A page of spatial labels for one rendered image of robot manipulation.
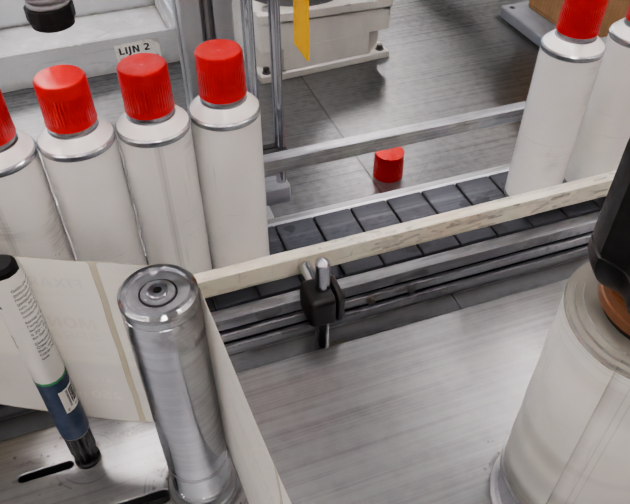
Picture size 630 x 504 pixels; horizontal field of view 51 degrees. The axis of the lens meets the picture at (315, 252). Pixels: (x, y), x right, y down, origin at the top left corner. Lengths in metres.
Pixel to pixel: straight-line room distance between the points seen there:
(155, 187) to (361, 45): 0.56
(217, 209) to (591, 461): 0.31
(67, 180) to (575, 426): 0.35
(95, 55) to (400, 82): 0.42
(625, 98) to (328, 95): 0.41
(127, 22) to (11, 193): 0.70
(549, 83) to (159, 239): 0.34
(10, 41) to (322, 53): 0.48
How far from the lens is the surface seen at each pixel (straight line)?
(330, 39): 0.96
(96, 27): 1.14
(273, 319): 0.58
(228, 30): 0.61
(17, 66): 1.00
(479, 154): 0.83
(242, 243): 0.54
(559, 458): 0.38
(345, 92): 0.93
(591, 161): 0.69
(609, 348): 0.32
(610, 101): 0.66
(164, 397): 0.36
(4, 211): 0.49
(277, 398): 0.50
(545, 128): 0.63
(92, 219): 0.50
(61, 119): 0.46
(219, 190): 0.51
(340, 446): 0.48
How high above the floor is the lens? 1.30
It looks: 44 degrees down
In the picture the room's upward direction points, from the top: straight up
